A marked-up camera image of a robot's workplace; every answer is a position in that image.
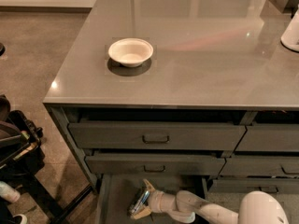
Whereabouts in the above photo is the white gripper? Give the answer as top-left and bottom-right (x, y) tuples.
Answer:
(131, 179), (178, 219)

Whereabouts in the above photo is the silver blue redbull can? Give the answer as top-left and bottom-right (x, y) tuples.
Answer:
(128, 188), (150, 216)

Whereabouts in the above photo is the open bottom left drawer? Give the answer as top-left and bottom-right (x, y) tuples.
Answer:
(95, 175), (207, 224)

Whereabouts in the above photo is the middle left grey drawer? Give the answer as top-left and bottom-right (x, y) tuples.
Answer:
(85, 153), (225, 175)

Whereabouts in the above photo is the grey drawer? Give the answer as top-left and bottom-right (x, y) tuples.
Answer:
(68, 121), (246, 150)
(236, 124), (299, 152)
(221, 156), (299, 176)
(85, 153), (225, 175)
(207, 178), (299, 194)

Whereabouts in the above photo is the top left grey drawer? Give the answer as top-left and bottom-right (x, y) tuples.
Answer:
(68, 121), (246, 150)

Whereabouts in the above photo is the grey cabinet with counter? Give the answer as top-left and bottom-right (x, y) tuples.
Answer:
(44, 0), (299, 185)

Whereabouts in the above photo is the middle right grey drawer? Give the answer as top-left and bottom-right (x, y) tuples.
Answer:
(221, 156), (299, 176)

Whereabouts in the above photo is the top right grey drawer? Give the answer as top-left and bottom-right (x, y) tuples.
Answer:
(236, 124), (299, 152)

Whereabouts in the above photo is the bottom right grey drawer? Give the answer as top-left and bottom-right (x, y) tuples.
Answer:
(207, 178), (299, 194)

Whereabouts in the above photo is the white appliance on counter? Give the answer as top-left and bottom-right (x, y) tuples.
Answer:
(280, 6), (299, 52)

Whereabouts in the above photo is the black cart with items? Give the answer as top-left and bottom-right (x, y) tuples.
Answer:
(0, 94), (93, 224)

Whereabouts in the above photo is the white shoe lower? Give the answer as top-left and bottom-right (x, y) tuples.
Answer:
(13, 214), (28, 224)

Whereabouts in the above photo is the white shoe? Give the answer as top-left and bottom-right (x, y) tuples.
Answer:
(0, 181), (21, 203)
(13, 214), (28, 224)

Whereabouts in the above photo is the white shoe upper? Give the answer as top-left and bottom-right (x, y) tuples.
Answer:
(0, 181), (21, 203)

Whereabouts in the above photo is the white paper bowl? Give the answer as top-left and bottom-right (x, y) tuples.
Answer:
(108, 38), (153, 67)

